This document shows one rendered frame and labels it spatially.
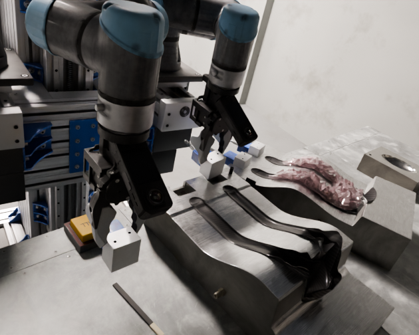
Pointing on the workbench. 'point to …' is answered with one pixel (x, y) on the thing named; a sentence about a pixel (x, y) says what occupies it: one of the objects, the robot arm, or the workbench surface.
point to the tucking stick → (138, 309)
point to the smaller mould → (394, 169)
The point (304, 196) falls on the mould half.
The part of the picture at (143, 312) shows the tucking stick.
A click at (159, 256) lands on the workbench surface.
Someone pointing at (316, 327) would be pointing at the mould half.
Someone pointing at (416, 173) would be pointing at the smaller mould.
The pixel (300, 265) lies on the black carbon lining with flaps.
